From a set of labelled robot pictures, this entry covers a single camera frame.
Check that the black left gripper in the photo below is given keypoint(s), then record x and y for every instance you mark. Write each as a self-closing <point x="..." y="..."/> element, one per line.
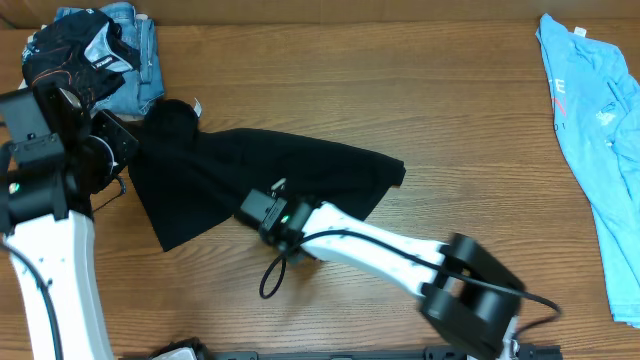
<point x="107" y="126"/>

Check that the black t-shirt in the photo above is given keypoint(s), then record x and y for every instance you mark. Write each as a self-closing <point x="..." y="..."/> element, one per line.
<point x="190" y="181"/>

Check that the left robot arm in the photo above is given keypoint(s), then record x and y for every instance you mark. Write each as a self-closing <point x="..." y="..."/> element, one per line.
<point x="58" y="156"/>

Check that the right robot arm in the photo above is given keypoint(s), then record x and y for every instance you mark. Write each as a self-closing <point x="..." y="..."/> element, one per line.
<point x="466" y="294"/>

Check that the folded blue denim jeans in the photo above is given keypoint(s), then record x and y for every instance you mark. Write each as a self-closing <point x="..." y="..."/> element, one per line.
<point x="144" y="86"/>

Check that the black orange patterned shirt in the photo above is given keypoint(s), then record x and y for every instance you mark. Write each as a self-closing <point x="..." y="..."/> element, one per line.
<point x="83" y="52"/>

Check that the light blue t-shirt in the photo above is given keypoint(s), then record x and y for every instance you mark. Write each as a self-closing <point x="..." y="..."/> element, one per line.
<point x="595" y="103"/>

